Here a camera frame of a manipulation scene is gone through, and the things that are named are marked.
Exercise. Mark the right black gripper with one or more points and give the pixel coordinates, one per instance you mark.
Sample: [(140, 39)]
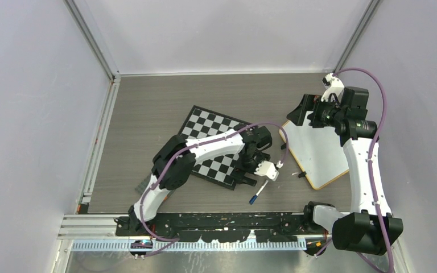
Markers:
[(297, 115)]

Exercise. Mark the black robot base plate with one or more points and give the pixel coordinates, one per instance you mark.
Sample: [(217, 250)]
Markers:
[(221, 227)]

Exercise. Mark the white slotted cable duct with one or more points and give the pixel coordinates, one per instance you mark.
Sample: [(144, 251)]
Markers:
[(152, 245)]

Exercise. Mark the aluminium frame rail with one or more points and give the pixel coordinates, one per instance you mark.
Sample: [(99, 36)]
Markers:
[(80, 225)]

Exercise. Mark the blue capped whiteboard marker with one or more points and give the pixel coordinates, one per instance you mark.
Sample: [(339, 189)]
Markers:
[(254, 197)]

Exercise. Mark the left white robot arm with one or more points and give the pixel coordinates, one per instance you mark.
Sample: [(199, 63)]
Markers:
[(174, 163)]

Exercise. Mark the grey studded baseplate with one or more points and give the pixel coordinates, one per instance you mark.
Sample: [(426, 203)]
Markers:
[(143, 185)]

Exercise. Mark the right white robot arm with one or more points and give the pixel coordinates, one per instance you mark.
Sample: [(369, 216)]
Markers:
[(370, 227)]

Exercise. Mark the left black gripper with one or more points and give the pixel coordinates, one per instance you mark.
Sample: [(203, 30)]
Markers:
[(240, 171)]

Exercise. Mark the black white chessboard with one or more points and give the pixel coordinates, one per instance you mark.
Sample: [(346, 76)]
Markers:
[(216, 162)]

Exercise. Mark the yellow framed whiteboard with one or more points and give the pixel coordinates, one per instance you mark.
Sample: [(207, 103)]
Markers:
[(317, 152)]

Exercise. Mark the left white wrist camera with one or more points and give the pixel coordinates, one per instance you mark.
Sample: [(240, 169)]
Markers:
[(268, 169)]

